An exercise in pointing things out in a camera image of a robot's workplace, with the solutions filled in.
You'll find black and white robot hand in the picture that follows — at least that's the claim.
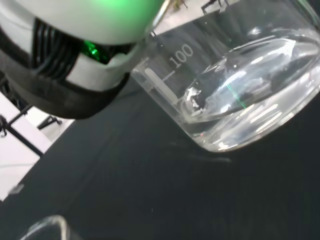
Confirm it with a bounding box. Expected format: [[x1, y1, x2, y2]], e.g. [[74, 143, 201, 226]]
[[0, 0, 166, 121]]

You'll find clear glass beaker with spout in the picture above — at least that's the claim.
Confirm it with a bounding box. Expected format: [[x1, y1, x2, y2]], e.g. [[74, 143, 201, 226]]
[[19, 214, 78, 240]]

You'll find black tripod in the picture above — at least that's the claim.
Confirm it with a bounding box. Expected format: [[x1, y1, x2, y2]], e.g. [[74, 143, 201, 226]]
[[0, 104, 63, 157]]

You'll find black bench cloth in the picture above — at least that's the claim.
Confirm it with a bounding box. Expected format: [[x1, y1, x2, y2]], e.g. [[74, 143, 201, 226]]
[[0, 74, 320, 240]]

